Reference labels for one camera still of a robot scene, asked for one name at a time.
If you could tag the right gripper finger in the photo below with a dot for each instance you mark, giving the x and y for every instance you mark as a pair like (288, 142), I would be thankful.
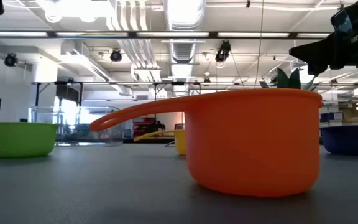
(317, 53)

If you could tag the purple plastic measuring cup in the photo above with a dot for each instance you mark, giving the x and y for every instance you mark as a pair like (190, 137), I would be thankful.
(350, 140)

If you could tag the orange plastic measuring cup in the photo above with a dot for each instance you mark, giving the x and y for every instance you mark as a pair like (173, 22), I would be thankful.
(253, 143)

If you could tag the yellow plastic measuring cup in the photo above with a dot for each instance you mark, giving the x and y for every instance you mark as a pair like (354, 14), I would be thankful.
(180, 141)

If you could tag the green plastic measuring cup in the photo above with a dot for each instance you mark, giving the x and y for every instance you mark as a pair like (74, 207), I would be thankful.
(23, 140)

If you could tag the potted plant in white pot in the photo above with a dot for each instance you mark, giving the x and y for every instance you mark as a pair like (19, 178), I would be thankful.
(286, 79)

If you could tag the blue storage bins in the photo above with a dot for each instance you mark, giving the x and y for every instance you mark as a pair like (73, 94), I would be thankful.
(331, 116)

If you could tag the red tool cart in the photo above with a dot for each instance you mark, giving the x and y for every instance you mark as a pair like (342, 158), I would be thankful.
(143, 124)

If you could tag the clear plastic container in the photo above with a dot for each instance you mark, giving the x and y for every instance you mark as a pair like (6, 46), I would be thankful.
(73, 124)

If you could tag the black ceiling camera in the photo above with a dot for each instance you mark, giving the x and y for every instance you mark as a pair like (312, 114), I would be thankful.
(116, 55)
(223, 51)
(10, 59)

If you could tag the black metal rack frame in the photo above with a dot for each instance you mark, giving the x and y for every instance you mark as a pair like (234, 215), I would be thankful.
(67, 91)

